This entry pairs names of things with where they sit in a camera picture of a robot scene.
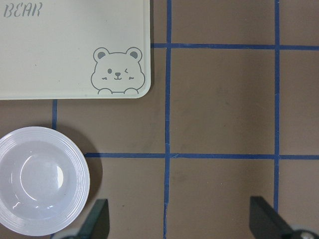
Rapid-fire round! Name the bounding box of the white round plate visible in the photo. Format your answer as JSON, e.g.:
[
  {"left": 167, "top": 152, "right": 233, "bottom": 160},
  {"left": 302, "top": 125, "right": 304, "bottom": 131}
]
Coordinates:
[{"left": 0, "top": 126, "right": 90, "bottom": 236}]

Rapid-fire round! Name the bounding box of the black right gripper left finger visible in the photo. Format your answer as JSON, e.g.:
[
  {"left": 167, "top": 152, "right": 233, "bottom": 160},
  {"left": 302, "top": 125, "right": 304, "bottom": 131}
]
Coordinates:
[{"left": 77, "top": 199, "right": 110, "bottom": 239}]

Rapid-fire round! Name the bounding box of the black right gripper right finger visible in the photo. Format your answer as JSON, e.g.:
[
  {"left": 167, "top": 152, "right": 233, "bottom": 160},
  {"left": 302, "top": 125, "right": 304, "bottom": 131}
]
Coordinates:
[{"left": 249, "top": 196, "right": 294, "bottom": 239}]

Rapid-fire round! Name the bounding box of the cream bear tray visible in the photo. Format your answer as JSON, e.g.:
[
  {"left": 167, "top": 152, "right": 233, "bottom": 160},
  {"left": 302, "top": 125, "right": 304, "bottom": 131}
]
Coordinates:
[{"left": 0, "top": 0, "right": 151, "bottom": 100}]

